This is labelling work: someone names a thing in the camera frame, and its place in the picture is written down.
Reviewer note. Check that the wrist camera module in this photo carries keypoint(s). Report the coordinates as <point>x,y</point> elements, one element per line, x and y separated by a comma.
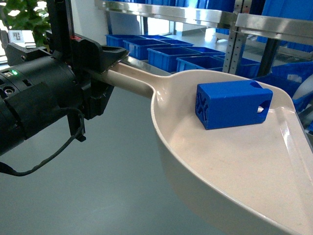
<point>17,50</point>

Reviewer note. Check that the green potted plant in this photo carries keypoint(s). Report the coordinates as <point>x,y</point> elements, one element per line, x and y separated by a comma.
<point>26,15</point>

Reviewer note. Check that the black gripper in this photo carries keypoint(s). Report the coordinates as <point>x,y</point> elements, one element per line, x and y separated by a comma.
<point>81,54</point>

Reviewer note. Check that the blue plastic block part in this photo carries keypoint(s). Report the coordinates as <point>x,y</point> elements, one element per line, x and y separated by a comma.
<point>233,103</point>

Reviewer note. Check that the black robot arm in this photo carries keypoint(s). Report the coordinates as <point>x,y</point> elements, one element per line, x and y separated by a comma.
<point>39,87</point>

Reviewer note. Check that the beige plastic scoop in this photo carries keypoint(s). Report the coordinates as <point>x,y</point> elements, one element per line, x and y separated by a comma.
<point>246,180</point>

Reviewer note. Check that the stainless steel shelf rack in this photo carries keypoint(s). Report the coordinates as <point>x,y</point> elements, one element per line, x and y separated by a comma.
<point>220,19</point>

